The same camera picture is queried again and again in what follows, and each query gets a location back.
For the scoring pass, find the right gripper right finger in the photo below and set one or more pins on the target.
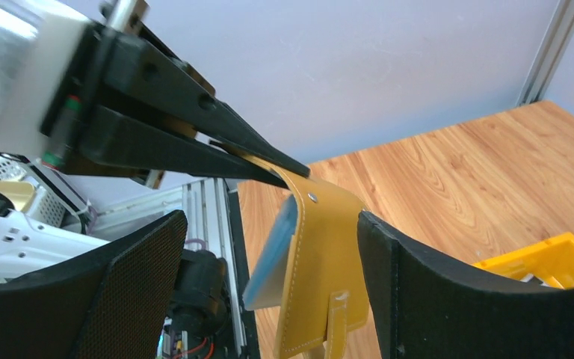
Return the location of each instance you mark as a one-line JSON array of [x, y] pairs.
[[427, 304]]

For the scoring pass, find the yellow leather card holder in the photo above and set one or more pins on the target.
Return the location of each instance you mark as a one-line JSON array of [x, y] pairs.
[[323, 294]]

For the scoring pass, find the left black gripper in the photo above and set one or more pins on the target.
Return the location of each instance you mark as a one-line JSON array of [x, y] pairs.
[[156, 113]]

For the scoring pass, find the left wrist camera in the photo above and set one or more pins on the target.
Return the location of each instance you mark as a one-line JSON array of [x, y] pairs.
[[38, 40]]

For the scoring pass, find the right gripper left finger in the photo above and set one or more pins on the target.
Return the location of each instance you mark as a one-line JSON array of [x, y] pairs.
[[107, 303]]

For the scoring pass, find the white plastic basket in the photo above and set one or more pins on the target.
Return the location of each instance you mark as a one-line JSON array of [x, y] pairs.
[[40, 195]]

